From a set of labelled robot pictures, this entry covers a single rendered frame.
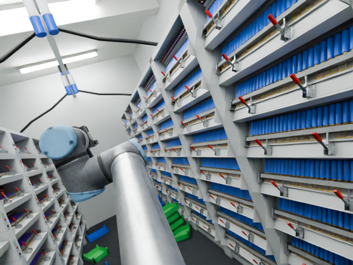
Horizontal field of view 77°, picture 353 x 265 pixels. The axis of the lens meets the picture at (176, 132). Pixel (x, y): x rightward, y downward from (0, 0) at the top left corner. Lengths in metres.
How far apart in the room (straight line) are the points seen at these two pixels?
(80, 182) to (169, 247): 0.38
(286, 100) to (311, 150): 0.19
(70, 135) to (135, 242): 0.38
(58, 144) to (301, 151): 0.79
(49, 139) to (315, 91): 0.77
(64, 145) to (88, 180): 0.11
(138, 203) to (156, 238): 0.09
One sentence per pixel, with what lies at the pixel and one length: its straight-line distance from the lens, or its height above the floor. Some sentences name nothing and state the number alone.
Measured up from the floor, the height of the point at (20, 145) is 1.60.
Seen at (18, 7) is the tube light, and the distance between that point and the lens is 3.05.
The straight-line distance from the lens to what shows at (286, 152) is 0.96.
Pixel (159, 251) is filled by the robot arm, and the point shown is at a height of 1.01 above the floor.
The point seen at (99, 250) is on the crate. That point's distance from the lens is 3.45.
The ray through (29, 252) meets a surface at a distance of 2.03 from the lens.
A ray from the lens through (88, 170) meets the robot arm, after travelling 0.64.
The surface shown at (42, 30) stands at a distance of 1.68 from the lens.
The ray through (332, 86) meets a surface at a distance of 0.77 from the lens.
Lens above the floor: 1.15
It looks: 2 degrees down
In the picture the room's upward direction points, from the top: 22 degrees counter-clockwise
